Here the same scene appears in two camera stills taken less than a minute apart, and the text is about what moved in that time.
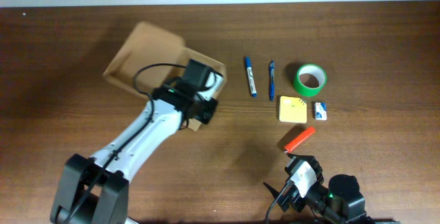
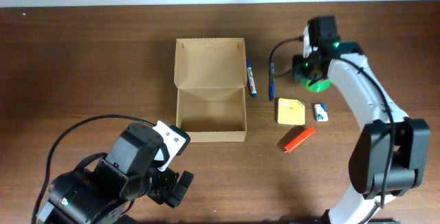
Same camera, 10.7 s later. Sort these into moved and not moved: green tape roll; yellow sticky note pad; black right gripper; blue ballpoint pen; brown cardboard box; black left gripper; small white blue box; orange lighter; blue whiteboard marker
Moved: black left gripper; brown cardboard box; green tape roll; black right gripper
Not moved: orange lighter; small white blue box; blue ballpoint pen; blue whiteboard marker; yellow sticky note pad
